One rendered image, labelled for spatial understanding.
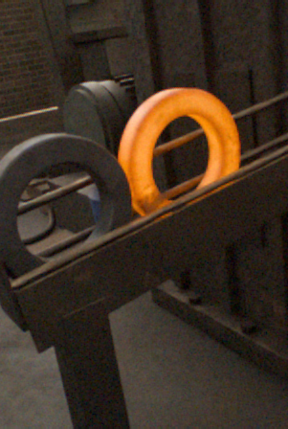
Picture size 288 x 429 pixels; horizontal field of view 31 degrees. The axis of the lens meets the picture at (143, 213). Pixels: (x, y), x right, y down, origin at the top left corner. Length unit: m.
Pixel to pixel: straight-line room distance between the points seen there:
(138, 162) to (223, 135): 0.14
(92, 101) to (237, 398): 1.19
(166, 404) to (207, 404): 0.10
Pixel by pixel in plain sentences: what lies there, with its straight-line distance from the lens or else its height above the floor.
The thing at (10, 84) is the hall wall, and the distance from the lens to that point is 7.04.
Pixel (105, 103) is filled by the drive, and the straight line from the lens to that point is 1.99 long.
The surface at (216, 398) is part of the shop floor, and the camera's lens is 1.34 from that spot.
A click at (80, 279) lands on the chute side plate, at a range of 0.63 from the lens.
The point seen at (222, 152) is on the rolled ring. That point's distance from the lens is 0.75.
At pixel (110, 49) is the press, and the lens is 5.21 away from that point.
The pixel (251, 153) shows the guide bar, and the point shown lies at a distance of 0.85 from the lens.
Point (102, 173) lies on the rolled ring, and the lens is 0.64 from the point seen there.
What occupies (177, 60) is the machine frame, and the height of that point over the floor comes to 0.76.
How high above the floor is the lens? 0.85
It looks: 19 degrees down
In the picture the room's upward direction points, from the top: 9 degrees counter-clockwise
